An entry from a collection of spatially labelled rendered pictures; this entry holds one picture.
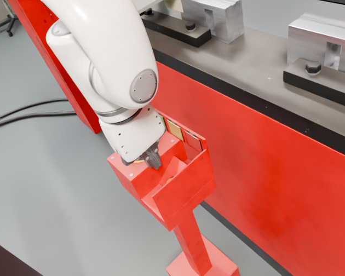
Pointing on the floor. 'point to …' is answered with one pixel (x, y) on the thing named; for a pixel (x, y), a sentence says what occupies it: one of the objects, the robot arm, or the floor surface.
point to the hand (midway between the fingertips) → (152, 159)
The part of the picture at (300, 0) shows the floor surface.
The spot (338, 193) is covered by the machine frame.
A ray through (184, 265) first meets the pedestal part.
